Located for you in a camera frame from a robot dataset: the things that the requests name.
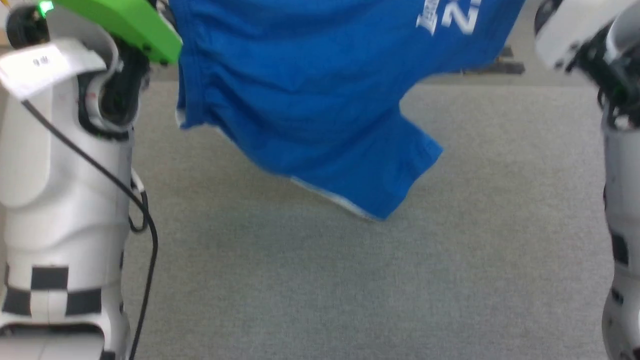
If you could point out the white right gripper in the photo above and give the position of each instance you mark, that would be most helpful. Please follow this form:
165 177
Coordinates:
575 25

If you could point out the grey metal panel support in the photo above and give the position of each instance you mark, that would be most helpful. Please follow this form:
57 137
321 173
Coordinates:
506 52

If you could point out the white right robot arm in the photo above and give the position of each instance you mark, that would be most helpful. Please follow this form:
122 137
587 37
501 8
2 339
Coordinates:
622 175

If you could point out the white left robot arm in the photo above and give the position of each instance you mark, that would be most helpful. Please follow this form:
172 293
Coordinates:
50 175

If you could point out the blue sports shirt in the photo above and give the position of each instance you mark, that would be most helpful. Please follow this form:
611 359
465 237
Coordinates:
310 100

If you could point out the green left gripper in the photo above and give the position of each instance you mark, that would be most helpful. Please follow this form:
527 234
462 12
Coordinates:
125 20

